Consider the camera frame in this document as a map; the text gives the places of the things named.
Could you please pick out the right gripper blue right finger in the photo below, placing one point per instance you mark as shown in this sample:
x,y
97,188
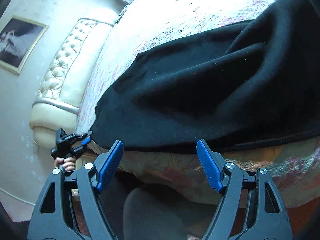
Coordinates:
x,y
212,164

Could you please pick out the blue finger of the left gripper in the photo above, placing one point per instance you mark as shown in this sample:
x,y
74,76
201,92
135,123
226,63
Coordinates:
x,y
84,143

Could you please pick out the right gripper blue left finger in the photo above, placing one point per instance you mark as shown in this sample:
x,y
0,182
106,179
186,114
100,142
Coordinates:
x,y
106,165

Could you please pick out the black pants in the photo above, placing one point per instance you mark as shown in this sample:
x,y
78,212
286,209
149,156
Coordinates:
x,y
250,84

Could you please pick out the person's left hand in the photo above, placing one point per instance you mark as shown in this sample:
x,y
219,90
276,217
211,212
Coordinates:
x,y
67,164

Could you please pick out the cream tufted leather headboard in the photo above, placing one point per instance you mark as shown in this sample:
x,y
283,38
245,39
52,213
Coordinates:
x,y
61,91

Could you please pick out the person's dark trouser leg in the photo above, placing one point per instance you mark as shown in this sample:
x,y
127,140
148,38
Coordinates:
x,y
136,210

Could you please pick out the framed wedding photo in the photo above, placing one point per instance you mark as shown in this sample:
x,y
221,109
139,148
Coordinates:
x,y
18,39

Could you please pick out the floral bedspread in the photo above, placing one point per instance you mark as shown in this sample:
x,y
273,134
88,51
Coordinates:
x,y
294,166

